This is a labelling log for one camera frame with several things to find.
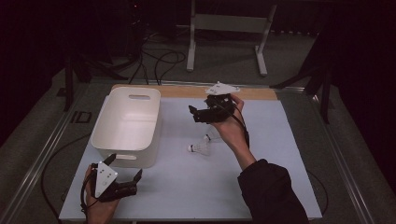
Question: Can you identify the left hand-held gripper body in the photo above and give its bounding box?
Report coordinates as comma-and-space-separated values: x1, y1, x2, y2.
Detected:
91, 161, 138, 203

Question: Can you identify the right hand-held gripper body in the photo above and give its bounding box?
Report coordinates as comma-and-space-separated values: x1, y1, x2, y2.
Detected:
192, 80, 241, 124

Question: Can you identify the white feather shuttlecock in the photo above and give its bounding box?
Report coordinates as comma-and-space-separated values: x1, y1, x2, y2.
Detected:
203, 125, 223, 144
187, 141, 211, 157

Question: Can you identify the white plastic bin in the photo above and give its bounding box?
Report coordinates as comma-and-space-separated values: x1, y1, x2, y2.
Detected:
90, 86, 163, 170

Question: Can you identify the person's right hand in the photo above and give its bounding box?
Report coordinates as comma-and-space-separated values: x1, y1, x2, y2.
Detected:
210, 93, 251, 154

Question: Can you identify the person's left hand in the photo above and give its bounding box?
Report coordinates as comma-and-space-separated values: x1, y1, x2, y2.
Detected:
84, 164, 121, 220

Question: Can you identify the wooden table board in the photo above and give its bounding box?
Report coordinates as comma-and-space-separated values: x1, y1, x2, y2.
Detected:
111, 83, 278, 101

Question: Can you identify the white table mat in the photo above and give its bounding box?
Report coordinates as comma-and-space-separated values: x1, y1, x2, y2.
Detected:
58, 96, 323, 222

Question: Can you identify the white metal stand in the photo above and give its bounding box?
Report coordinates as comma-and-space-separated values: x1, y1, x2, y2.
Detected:
176, 0, 278, 77

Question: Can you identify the black stand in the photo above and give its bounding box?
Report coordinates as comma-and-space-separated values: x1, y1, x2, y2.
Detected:
63, 50, 129, 113
269, 18, 333, 125

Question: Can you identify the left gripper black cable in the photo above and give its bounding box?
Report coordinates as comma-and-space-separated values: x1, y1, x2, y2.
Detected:
79, 170, 98, 217

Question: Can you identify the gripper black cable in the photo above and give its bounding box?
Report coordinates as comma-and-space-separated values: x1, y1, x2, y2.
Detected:
79, 170, 98, 217
214, 99, 251, 149

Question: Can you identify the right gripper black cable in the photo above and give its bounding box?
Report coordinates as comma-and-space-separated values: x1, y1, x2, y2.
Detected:
214, 99, 251, 149

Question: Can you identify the looped black floor cable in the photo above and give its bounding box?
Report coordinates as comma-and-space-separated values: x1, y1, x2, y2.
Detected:
129, 31, 187, 87

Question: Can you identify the thin black floor cable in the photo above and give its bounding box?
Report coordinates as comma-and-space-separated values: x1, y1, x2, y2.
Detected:
306, 171, 330, 217
40, 133, 92, 222

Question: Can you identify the metal floor rail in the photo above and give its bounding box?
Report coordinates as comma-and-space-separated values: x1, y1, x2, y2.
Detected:
309, 91, 376, 224
0, 83, 90, 224

